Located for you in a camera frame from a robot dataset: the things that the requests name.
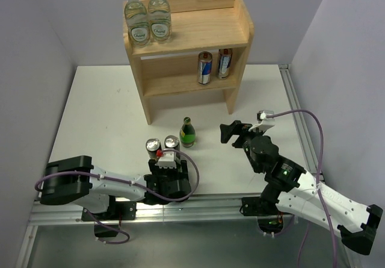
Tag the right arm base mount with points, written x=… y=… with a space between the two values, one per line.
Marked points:
x=270 y=221

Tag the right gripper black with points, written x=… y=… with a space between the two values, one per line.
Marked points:
x=227 y=130

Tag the clear glass bottle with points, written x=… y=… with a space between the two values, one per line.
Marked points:
x=160 y=20
x=137 y=22

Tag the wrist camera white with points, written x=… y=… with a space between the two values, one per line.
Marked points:
x=265 y=121
x=166 y=160

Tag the green glass bottle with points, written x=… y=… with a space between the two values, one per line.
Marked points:
x=187 y=134

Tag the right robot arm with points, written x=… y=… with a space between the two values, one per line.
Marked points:
x=292 y=189

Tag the clear glass bottle right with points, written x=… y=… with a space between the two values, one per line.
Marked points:
x=160 y=20

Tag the silver blue energy can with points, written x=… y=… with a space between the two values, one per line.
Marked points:
x=204 y=67
x=224 y=62

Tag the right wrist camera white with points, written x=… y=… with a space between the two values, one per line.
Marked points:
x=265 y=121

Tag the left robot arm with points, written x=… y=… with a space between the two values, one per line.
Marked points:
x=76 y=180

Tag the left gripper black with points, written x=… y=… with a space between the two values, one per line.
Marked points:
x=156 y=170

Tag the wooden two-tier shelf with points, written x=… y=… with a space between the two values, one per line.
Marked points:
x=163 y=69

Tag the aluminium rail front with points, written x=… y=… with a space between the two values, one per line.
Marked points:
x=202 y=232

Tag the black can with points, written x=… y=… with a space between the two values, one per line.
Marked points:
x=172 y=142
x=154 y=148

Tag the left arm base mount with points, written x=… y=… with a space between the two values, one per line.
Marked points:
x=108 y=218

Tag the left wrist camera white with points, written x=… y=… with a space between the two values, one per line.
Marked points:
x=166 y=160

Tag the clear glass bottle left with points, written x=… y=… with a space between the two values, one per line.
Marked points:
x=137 y=22

